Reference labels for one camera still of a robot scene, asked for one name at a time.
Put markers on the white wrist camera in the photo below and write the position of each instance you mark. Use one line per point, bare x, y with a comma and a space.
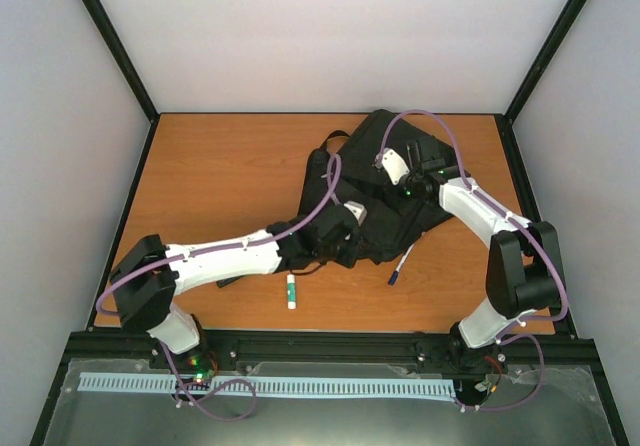
393, 164
357, 210

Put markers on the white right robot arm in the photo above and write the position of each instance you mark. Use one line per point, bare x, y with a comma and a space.
524, 272

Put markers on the green highlighter marker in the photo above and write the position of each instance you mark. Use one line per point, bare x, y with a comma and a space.
227, 281

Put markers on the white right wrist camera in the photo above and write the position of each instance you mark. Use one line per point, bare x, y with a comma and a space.
393, 164

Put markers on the blue capped white pen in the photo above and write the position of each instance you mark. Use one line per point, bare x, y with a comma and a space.
396, 272

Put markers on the light blue cable duct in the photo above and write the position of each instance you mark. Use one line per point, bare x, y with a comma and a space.
270, 387

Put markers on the white green glue stick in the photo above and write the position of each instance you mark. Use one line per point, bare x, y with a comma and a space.
291, 291

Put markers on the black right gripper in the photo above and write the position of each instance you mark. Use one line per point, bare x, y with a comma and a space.
392, 194

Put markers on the right black frame post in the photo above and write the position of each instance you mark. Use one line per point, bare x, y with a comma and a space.
552, 43

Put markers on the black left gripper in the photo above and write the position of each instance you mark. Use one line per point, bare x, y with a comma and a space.
349, 259

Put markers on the black frame post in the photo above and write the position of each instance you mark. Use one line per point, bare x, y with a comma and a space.
552, 43
114, 44

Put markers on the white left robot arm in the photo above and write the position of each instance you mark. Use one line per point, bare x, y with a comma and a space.
152, 274

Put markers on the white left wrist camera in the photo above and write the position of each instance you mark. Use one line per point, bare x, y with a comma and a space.
357, 210

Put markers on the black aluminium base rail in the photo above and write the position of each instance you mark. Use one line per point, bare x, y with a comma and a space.
418, 352

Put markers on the left black frame post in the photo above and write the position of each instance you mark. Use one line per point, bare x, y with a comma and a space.
114, 44

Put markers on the black student backpack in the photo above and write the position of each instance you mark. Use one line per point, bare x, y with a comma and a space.
390, 227

